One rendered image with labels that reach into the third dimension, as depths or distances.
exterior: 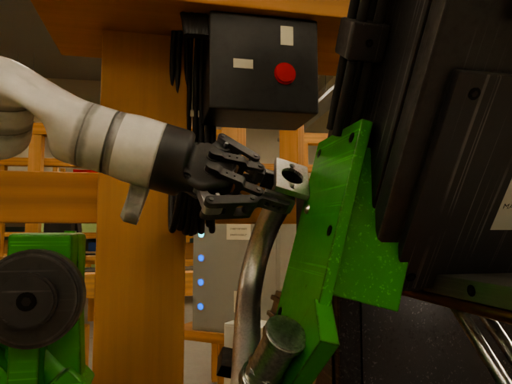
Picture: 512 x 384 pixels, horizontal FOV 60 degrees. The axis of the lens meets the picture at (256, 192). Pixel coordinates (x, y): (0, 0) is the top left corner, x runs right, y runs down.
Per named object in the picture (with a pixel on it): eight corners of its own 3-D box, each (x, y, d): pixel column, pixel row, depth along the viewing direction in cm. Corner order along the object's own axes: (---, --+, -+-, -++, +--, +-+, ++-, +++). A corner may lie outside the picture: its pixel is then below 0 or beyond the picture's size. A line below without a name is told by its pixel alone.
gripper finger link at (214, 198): (196, 213, 46) (244, 206, 50) (204, 225, 45) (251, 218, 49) (203, 194, 45) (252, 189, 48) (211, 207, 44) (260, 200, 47)
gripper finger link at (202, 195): (185, 190, 48) (204, 188, 49) (203, 222, 46) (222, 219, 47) (190, 174, 47) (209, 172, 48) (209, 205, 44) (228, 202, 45)
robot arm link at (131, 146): (154, 180, 57) (106, 167, 56) (173, 107, 50) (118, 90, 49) (136, 230, 50) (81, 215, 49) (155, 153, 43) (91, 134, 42)
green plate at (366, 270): (394, 372, 39) (440, 145, 41) (306, 352, 37) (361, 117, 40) (342, 340, 50) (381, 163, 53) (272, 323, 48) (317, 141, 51)
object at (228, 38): (320, 113, 68) (318, 18, 69) (209, 107, 64) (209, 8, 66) (296, 131, 80) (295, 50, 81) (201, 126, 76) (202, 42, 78)
